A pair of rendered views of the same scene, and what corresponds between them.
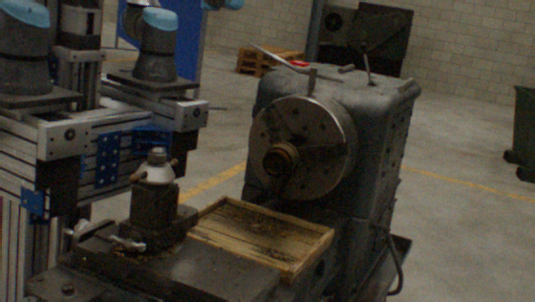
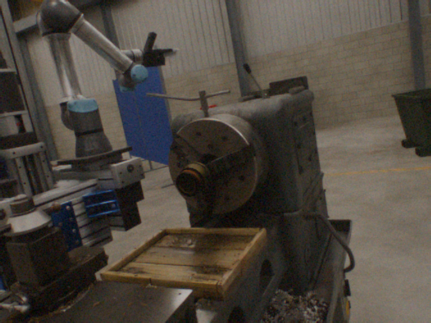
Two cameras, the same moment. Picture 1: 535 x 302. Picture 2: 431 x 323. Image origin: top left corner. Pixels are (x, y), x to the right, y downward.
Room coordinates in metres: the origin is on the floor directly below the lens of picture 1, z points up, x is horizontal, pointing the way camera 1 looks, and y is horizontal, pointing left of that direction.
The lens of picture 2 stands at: (0.50, -0.16, 1.28)
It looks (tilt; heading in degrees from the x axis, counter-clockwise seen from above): 10 degrees down; 9
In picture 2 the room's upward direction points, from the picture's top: 11 degrees counter-clockwise
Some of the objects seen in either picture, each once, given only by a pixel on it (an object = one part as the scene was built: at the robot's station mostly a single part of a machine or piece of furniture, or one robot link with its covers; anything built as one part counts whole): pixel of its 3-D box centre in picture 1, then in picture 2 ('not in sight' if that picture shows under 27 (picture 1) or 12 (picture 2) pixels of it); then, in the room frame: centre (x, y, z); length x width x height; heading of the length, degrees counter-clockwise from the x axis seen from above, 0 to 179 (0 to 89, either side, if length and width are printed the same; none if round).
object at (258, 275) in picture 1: (171, 264); (75, 316); (1.03, 0.22, 0.95); 0.43 x 0.17 x 0.05; 70
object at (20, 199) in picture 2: (157, 155); (22, 203); (1.06, 0.28, 1.17); 0.04 x 0.04 x 0.03
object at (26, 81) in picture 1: (22, 70); not in sight; (1.43, 0.76, 1.21); 0.15 x 0.15 x 0.10
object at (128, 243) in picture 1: (157, 229); (59, 281); (1.08, 0.27, 0.99); 0.20 x 0.10 x 0.05; 160
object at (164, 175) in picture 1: (156, 170); (27, 220); (1.06, 0.28, 1.13); 0.08 x 0.08 x 0.03
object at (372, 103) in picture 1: (336, 128); (253, 146); (2.00, -0.12, 1.06); 0.59 x 0.48 x 0.39; 160
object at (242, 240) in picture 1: (253, 234); (187, 256); (1.36, 0.09, 0.89); 0.36 x 0.30 x 0.04; 70
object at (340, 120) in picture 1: (301, 146); (215, 164); (1.61, 0.00, 1.08); 0.32 x 0.09 x 0.32; 70
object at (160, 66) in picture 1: (156, 63); (92, 141); (1.87, 0.53, 1.21); 0.15 x 0.15 x 0.10
